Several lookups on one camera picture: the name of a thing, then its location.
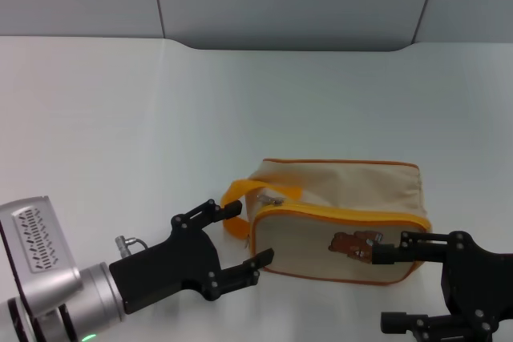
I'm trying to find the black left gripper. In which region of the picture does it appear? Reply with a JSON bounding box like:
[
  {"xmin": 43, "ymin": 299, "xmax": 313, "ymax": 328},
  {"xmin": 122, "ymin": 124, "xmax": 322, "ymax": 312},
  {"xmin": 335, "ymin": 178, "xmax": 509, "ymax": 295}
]
[{"xmin": 108, "ymin": 199, "xmax": 275, "ymax": 316}]

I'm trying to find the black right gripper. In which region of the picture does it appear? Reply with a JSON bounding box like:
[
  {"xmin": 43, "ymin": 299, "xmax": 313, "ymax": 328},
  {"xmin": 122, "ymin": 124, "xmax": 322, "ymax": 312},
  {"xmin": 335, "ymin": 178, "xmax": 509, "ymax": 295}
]
[{"xmin": 371, "ymin": 231, "xmax": 513, "ymax": 342}]

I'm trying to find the beige bear print food bag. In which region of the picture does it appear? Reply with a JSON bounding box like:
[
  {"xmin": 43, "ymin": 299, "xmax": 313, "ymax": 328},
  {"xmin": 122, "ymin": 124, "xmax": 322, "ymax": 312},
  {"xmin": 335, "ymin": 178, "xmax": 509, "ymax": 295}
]
[{"xmin": 220, "ymin": 159, "xmax": 432, "ymax": 288}]

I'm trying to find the left gripper cable with metal plug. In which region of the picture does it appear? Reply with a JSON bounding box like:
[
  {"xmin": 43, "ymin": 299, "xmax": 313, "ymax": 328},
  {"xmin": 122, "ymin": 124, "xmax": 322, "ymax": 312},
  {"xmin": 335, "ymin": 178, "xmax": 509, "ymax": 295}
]
[{"xmin": 115, "ymin": 235, "xmax": 150, "ymax": 260}]

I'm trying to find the silver vented left wrist camera housing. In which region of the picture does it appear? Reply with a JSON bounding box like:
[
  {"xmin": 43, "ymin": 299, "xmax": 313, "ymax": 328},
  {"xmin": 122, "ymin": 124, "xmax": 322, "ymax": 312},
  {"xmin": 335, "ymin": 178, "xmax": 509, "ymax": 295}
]
[{"xmin": 0, "ymin": 195, "xmax": 84, "ymax": 306}]

